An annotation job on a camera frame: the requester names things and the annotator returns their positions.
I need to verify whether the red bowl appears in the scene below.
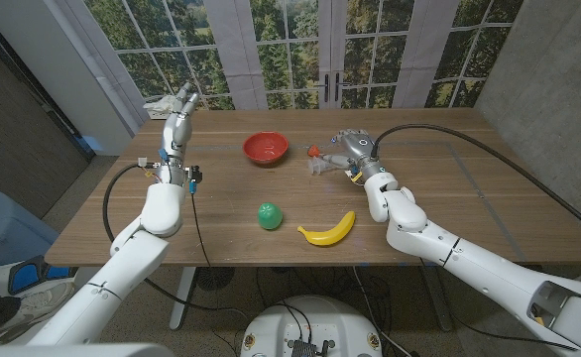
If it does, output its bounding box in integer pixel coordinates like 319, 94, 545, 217
242, 130, 291, 166

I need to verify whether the white table leg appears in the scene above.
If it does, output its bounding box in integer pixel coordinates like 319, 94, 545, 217
169, 266, 197, 331

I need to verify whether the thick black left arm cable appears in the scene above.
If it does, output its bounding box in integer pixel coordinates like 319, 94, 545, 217
101, 163, 250, 318

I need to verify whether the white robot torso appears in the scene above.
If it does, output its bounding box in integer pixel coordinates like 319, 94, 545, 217
239, 295, 383, 357

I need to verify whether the black round fan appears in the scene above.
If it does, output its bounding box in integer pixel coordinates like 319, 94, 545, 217
194, 266, 236, 292

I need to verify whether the printed window forest backdrop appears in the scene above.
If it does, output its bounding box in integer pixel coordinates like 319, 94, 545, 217
82, 0, 524, 111

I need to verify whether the yellow toy banana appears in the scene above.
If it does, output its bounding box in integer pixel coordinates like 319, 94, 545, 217
296, 210, 357, 247

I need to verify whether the green toy apple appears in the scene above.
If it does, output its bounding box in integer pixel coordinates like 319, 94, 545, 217
257, 201, 285, 231

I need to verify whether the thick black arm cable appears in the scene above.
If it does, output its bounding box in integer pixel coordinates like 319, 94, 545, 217
101, 163, 250, 318
371, 123, 581, 244

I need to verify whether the crumpled white tissue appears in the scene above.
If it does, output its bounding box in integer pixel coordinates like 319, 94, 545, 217
142, 94, 180, 113

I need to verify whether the white base with blue pads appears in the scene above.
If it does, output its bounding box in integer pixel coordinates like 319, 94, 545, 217
7, 255, 78, 297

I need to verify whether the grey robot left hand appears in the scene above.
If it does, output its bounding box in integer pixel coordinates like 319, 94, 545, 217
157, 81, 201, 187

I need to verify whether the blue grey storage bin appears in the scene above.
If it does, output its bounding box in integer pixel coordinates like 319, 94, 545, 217
0, 190, 61, 273

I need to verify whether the white power strip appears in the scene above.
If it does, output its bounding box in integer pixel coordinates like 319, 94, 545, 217
147, 102, 188, 121

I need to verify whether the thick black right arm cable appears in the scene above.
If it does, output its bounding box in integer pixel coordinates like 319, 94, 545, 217
371, 123, 581, 244

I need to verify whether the large clear plastic syringe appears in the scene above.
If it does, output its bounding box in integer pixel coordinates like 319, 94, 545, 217
307, 153, 356, 176

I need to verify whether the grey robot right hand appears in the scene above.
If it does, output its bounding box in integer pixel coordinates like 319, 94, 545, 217
325, 128, 389, 183

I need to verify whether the grey table leg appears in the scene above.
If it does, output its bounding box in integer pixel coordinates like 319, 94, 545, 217
421, 265, 455, 332

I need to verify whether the grey white sneaker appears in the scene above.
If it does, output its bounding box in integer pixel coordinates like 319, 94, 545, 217
0, 280, 76, 346

